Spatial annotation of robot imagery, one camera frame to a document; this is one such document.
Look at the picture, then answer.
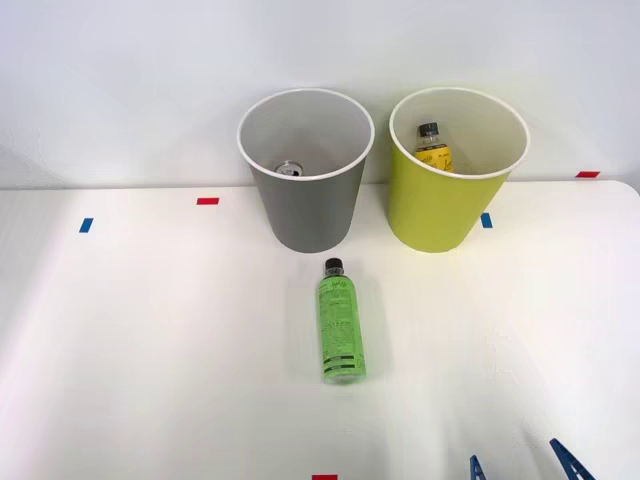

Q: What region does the green label plastic bottle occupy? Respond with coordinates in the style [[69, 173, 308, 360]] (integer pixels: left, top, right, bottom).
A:
[[314, 257, 370, 386]]

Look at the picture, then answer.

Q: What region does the yellow-green plastic waste bin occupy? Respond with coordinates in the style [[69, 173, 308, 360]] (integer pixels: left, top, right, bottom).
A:
[[388, 86, 531, 255]]

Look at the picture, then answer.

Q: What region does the grey plastic waste bin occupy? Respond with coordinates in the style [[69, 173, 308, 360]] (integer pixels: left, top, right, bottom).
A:
[[236, 87, 376, 254]]

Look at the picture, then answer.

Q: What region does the yellow label plastic bottle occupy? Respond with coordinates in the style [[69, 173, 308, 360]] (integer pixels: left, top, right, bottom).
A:
[[414, 122, 456, 175]]

